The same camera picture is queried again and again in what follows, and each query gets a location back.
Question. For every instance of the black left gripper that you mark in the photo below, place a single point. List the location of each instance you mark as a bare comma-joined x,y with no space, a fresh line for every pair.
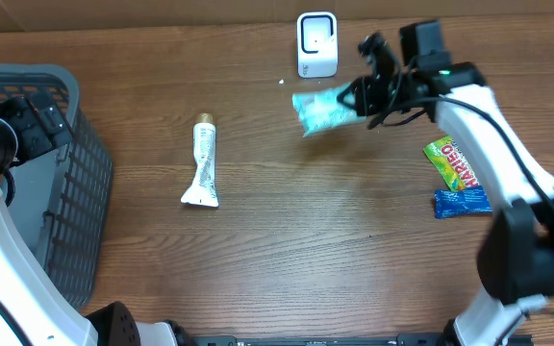
40,138

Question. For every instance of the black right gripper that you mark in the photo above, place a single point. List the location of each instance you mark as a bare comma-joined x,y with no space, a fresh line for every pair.
363,103

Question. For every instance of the light blue snack packet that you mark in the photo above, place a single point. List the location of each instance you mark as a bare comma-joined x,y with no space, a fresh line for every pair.
321,111

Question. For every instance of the green snack bag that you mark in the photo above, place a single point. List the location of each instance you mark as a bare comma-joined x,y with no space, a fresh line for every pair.
449,160

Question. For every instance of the white tube gold cap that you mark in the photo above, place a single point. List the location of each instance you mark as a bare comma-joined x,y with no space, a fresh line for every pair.
202,190

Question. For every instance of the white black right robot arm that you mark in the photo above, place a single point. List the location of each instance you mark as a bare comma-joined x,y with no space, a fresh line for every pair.
515,264

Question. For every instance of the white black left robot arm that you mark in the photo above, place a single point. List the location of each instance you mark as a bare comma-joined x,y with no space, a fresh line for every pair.
32,310

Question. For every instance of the white barcode scanner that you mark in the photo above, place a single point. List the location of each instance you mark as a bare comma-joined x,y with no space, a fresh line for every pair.
317,45

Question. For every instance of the grey plastic basket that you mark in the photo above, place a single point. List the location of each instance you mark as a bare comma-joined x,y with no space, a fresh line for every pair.
61,199

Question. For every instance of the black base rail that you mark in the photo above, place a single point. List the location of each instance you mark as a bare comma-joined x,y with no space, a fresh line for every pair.
425,339

